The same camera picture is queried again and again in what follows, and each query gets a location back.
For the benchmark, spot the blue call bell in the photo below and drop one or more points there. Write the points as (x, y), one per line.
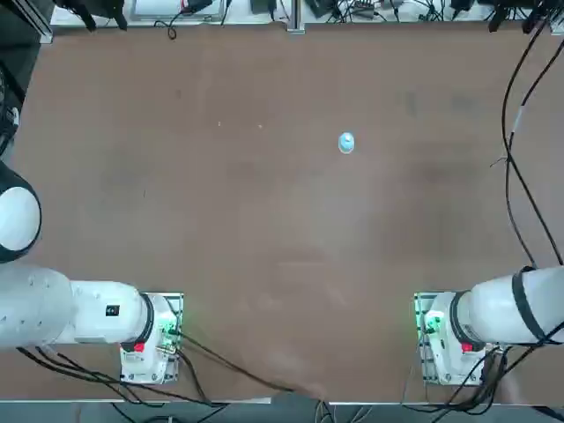
(346, 143)

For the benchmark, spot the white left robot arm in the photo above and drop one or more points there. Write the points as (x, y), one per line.
(39, 304)

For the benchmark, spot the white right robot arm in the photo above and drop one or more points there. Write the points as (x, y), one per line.
(498, 308)

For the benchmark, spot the black power adapter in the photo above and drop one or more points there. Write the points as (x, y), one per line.
(263, 5)

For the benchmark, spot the white tray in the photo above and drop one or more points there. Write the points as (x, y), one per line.
(176, 9)

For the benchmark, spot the black stand legs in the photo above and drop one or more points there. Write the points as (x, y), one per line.
(88, 15)

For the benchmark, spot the black clamp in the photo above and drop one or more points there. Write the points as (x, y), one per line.
(498, 17)

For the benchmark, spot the aluminium profile bar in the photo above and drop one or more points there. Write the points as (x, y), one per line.
(37, 22)

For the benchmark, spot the aluminium profile post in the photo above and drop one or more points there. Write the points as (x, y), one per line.
(295, 17)

